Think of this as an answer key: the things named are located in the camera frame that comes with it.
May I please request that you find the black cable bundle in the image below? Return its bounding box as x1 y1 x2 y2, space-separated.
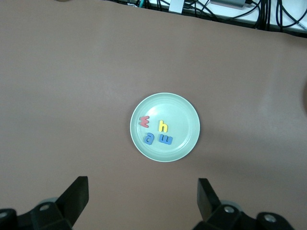
256 0 271 31

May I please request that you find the black looped cable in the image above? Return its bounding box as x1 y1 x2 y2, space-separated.
275 0 307 31

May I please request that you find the long black cable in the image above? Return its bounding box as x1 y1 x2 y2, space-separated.
183 0 262 23

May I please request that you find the yellow foam lowercase h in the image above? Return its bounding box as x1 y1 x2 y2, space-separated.
158 120 169 133

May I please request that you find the blue foam lowercase e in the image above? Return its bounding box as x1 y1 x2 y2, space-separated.
143 132 155 146

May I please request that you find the red foam lowercase w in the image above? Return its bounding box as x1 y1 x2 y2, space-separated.
139 115 151 128

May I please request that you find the grey power adapter box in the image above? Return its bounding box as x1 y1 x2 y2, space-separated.
209 0 248 10

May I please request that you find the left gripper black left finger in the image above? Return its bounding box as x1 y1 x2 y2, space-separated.
0 176 90 230

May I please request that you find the blue foam lowercase m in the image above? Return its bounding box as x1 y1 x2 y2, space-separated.
159 134 174 146

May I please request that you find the green plate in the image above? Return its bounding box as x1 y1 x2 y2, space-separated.
130 92 201 163

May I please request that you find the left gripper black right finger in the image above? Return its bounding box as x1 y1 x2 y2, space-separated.
197 177 295 230

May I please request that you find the brown table cover sheet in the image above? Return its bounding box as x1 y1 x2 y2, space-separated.
0 0 307 230

